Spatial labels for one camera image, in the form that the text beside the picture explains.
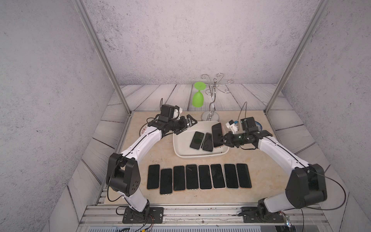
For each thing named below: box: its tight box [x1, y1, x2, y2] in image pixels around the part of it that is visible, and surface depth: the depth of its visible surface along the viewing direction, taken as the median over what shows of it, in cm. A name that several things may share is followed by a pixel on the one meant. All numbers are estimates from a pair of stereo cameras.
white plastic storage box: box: [172, 120, 230, 159], surface depth 101 cm
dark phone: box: [211, 122, 225, 148], surface depth 88 cm
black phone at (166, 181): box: [159, 168, 173, 196], surface depth 85 cm
